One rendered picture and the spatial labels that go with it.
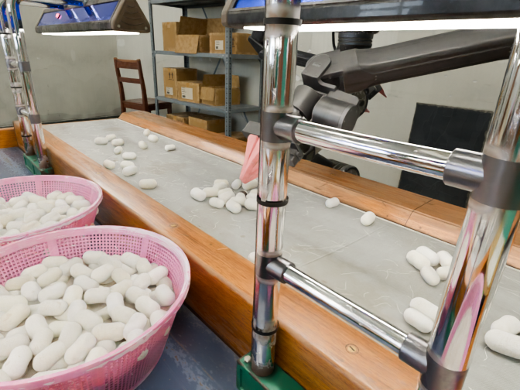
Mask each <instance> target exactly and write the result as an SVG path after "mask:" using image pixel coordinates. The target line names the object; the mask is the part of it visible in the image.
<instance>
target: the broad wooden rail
mask: <svg viewBox="0 0 520 390"><path fill-rule="evenodd" d="M118 119H120V120H122V121H126V122H128V123H130V124H133V125H136V126H138V127H140V128H144V129H148V130H149V131H151V132H155V133H157V134H159V135H163V136H165V137H167V138H170V139H173V140H175V141H178V142H181V143H183V144H186V145H189V146H192V147H194V148H196V149H199V150H202V151H205V152H208V153H210V154H212V155H215V156H218V157H221V158H223V159H226V160H228V161H231V162H233V163H237V164H239V165H241V166H243V164H244V160H245V153H246V147H247V142H244V141H241V140H238V139H234V138H231V137H228V136H226V135H221V134H218V133H216V132H211V131H208V130H205V129H202V128H198V127H195V126H192V125H188V124H185V123H182V122H179V121H175V120H172V119H169V118H165V117H162V116H159V115H155V114H152V113H149V112H147V111H130V112H123V113H122V114H121V115H120V117H119V118H118ZM288 183H290V184H292V185H294V186H298V187H300V188H303V189H305V190H308V191H311V192H313V193H317V194H319V195H321V196H324V197H327V198H330V199H331V198H334V197H336V198H337V199H338V200H339V201H340V203H342V204H346V205H348V206H350V207H353V208H356V209H358V210H362V211H364V212H366V213H367V212H369V211H370V212H372V213H374V214H375V216H377V217H380V218H382V219H385V220H387V221H391V222H393V223H395V224H399V225H401V226H403V227H406V228H409V229H412V230H414V231H418V232H419V233H422V234H425V235H428V236H430V237H432V238H435V239H438V240H441V241H444V242H446V243H448V244H451V245H454V246H456V244H457V239H458V237H459V233H460V229H461V226H462V223H463V220H464V215H465V212H466V208H462V207H458V206H455V205H452V204H448V203H445V202H443V201H440V200H435V199H433V198H429V197H425V196H422V195H419V194H417V193H412V192H409V191H407V190H402V189H399V188H396V187H393V186H389V185H386V184H383V183H379V182H376V181H374V180H369V179H366V178H364V177H360V176H356V175H353V174H350V173H346V172H343V171H340V170H338V169H333V168H330V167H327V166H323V165H320V164H317V163H314V162H310V161H307V160H305V159H301V160H300V161H299V162H298V163H297V164H296V166H295V167H292V166H289V175H288ZM506 265H507V266H510V267H512V268H514V269H518V270H520V227H519V229H518V233H517V235H516V238H515V241H514V244H513V246H512V249H511V253H510V255H509V257H508V261H507V264H506Z"/></svg>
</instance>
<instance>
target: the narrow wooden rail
mask: <svg viewBox="0 0 520 390"><path fill-rule="evenodd" d="M43 135H44V139H45V143H46V151H47V155H48V160H49V164H50V166H51V167H52V168H53V169H54V174H55V175H60V176H75V177H80V178H83V179H86V180H90V181H92V182H94V183H96V184H97V185H98V186H99V187H100V188H101V190H102V193H103V198H102V201H101V203H100V204H99V205H98V207H97V208H98V210H99V211H98V214H96V217H95V220H96V221H97V222H98V223H99V224H100V225H101V226H104V225H109V226H124V227H131V228H140V229H144V230H147V231H152V232H155V233H157V234H161V235H162V236H164V237H166V238H168V239H169V240H171V241H173V242H174V243H175V244H177V245H178V246H179V247H180V248H181V249H182V251H183V252H184V254H185V255H186V257H187V259H188V261H189V264H190V287H189V291H188V293H187V295H186V298H185V300H184V302H183V305H184V306H186V307H187V308H188V309H189V310H190V311H191V312H192V313H193V314H194V315H195V316H196V317H197V318H198V319H199V320H201V321H202V322H203V323H204V324H205V325H206V326H207V327H208V328H209V329H210V330H211V331H212V332H213V333H214V334H215V335H217V336H218V337H219V338H220V339H221V340H222V341H223V342H224V343H225V344H226V345H227V346H228V347H229V348H230V349H231V350H233V352H235V353H236V355H237V356H239V357H240V358H241V357H242V356H244V355H245V354H247V353H248V352H249V351H251V332H252V328H251V325H252V323H251V321H252V312H253V292H254V272H255V264H254V263H252V262H250V261H249V260H247V259H246V258H245V257H243V256H241V255H239V254H238V253H237V252H236V251H234V250H232V249H230V248H229V247H228V246H226V245H224V244H223V243H221V242H219V241H218V240H217V239H215V238H213V237H212V236H210V235H209V234H207V233H206V232H204V231H202V230H201V229H199V228H198V227H196V226H195V225H193V224H191V223H190V222H189V221H187V220H185V219H184V218H182V217H181V216H180V215H178V214H176V213H174V212H173V211H171V210H170V209H169V208H167V207H165V206H163V205H162V204H161V203H159V202H158V201H156V200H154V199H152V198H151V197H150V196H148V195H147V194H145V193H143V192H142V191H141V190H139V189H137V188H136V187H134V186H133V185H131V184H130V183H128V182H126V181H125V180H123V179H122V178H120V177H119V176H117V175H115V174H114V173H113V172H111V171H109V170H108V169H106V168H104V167H103V166H102V165H100V164H98V163H97V162H95V161H94V160H93V159H91V158H89V157H87V156H86V155H85V154H83V153H82V152H80V151H78V150H76V149H75V148H74V147H72V146H71V145H69V144H67V143H65V142H64V141H63V140H61V139H59V138H58V137H56V136H55V135H53V134H52V133H50V132H48V131H47V130H46V129H44V128H43ZM278 321H279V324H278V323H277V328H278V327H279V328H278V331H277V333H276V343H275V363H276V364H277V365H278V366H279V367H281V368H282V369H283V370H284V371H285V372H287V373H288V374H289V375H290V376H291V377H293V378H294V379H295V380H296V381H297V382H299V383H300V384H301V385H302V386H303V387H304V388H305V389H306V390H415V388H416V383H417V381H418V377H419V372H418V371H416V370H415V369H413V368H411V367H410V366H408V365H407V364H406V363H404V362H402V361H400V360H399V356H397V355H395V354H393V353H392V352H391V351H389V350H388V349H386V348H384V347H383V346H381V345H380V344H378V343H377V342H375V341H373V340H372V339H371V338H369V337H367V336H366V335H364V334H363V333H361V332H360V331H358V330H356V329H355V328H353V327H352V326H350V325H349V324H347V323H345V322H344V321H343V320H341V319H339V318H338V317H336V316H334V315H333V314H332V313H330V312H328V311H327V310H325V309H324V308H323V307H321V306H319V305H317V304H316V303H315V302H313V301H312V300H310V299H308V298H306V297H305V296H304V295H302V294H301V293H299V292H297V291H296V290H294V289H293V288H291V287H290V286H288V285H286V284H282V283H280V291H279V311H278Z"/></svg>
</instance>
